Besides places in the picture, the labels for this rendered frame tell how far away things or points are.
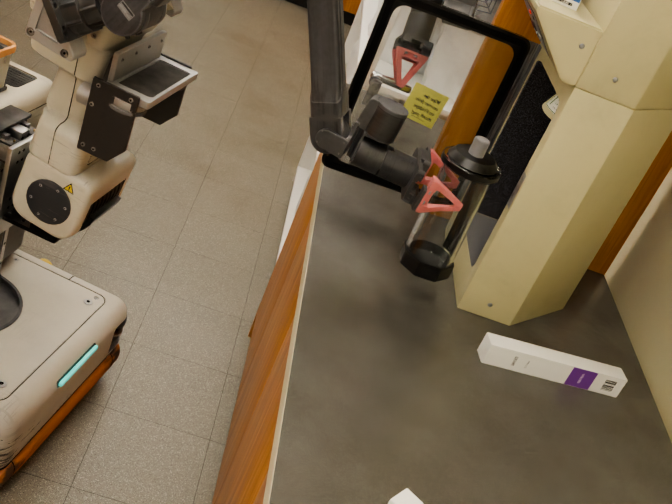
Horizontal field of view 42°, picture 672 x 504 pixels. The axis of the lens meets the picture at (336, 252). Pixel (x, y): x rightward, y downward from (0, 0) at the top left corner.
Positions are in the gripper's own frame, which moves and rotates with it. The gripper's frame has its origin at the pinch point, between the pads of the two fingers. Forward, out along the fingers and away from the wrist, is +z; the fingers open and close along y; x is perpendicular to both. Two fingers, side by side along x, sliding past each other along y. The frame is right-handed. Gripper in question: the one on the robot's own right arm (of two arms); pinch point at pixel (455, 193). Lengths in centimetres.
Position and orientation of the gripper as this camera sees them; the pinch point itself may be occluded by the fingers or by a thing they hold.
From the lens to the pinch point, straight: 157.6
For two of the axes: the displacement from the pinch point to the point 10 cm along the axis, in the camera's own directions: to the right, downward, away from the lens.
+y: 0.6, -5.0, 8.6
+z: 9.0, 3.9, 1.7
